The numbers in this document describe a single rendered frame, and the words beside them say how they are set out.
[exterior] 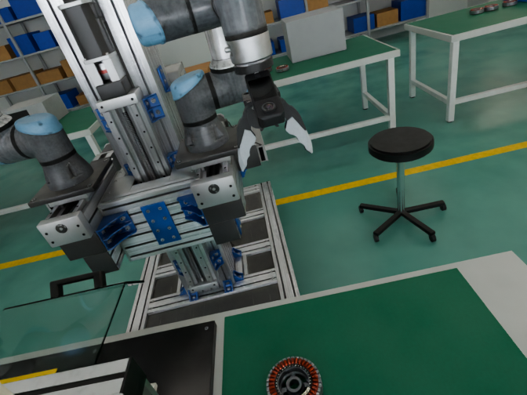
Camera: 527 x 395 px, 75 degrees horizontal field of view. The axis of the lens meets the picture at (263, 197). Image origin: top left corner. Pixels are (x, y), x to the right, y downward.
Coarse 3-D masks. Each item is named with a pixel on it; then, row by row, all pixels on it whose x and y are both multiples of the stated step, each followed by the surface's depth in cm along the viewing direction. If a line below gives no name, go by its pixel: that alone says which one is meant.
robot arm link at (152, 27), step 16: (144, 0) 61; (160, 0) 60; (176, 0) 60; (144, 16) 60; (160, 16) 60; (176, 16) 61; (192, 16) 61; (144, 32) 61; (160, 32) 62; (176, 32) 63; (192, 32) 64
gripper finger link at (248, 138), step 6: (246, 132) 65; (252, 132) 65; (246, 138) 66; (252, 138) 66; (246, 144) 66; (252, 144) 66; (240, 150) 67; (246, 150) 67; (240, 156) 67; (246, 156) 68; (240, 162) 69; (246, 162) 68
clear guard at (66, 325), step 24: (96, 288) 63; (120, 288) 62; (24, 312) 62; (48, 312) 61; (72, 312) 59; (96, 312) 58; (0, 336) 59; (24, 336) 57; (48, 336) 56; (72, 336) 55; (96, 336) 54; (0, 360) 54; (24, 360) 53; (48, 360) 52; (72, 360) 51; (96, 360) 50
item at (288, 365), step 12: (288, 360) 73; (300, 360) 72; (276, 372) 71; (288, 372) 72; (300, 372) 72; (312, 372) 69; (276, 384) 69; (288, 384) 70; (300, 384) 69; (312, 384) 68
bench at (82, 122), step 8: (72, 112) 358; (80, 112) 349; (88, 112) 340; (64, 120) 335; (72, 120) 327; (80, 120) 320; (88, 120) 312; (96, 120) 306; (64, 128) 308; (72, 128) 302; (80, 128) 295; (88, 128) 289; (96, 128) 299; (72, 136) 289; (80, 136) 289; (88, 136) 293; (96, 144) 300; (96, 152) 301; (8, 208) 327; (16, 208) 326; (24, 208) 327
